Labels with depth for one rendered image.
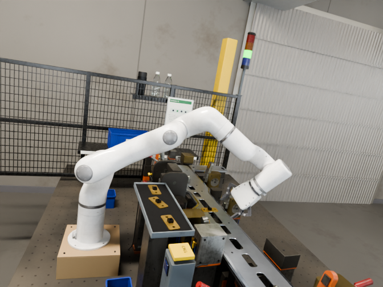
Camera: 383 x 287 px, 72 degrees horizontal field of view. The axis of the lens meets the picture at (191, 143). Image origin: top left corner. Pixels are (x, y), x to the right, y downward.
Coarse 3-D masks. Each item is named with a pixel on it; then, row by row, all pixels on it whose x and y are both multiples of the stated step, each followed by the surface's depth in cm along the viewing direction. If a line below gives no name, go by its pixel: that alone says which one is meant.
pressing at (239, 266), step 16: (192, 176) 176; (192, 192) 151; (208, 192) 155; (224, 224) 122; (240, 240) 112; (224, 256) 99; (240, 256) 101; (256, 256) 103; (240, 272) 92; (256, 272) 94; (272, 272) 95
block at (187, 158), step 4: (184, 156) 199; (188, 156) 200; (192, 156) 201; (180, 160) 207; (184, 160) 200; (188, 160) 201; (192, 160) 202; (180, 164) 207; (184, 164) 201; (188, 164) 202
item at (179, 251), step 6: (168, 246) 75; (174, 246) 74; (180, 246) 75; (186, 246) 75; (174, 252) 72; (180, 252) 72; (186, 252) 73; (192, 252) 73; (174, 258) 70; (180, 258) 70; (186, 258) 71; (192, 258) 72
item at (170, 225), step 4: (164, 216) 88; (168, 216) 89; (164, 220) 86; (168, 220) 85; (172, 220) 85; (168, 224) 84; (172, 224) 84; (176, 224) 85; (168, 228) 82; (172, 228) 82; (176, 228) 83
